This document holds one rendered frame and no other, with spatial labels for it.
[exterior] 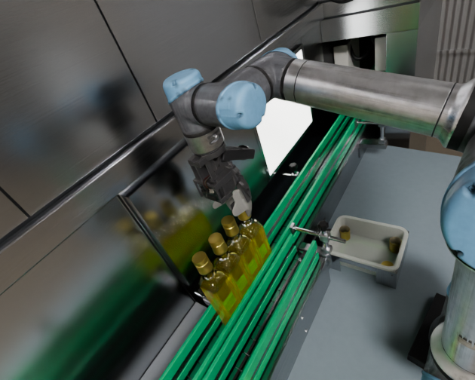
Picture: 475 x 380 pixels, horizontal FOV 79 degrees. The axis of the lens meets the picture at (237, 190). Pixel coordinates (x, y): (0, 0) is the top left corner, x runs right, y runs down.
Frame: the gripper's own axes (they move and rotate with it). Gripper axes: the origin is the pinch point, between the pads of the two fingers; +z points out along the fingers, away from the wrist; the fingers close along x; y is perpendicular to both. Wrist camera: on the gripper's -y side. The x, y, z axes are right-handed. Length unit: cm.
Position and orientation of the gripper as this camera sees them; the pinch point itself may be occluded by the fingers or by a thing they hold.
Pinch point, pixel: (240, 207)
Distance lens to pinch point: 74.7
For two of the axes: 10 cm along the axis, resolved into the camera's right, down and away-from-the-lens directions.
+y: -6.1, 6.2, -4.9
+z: 2.9, 7.5, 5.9
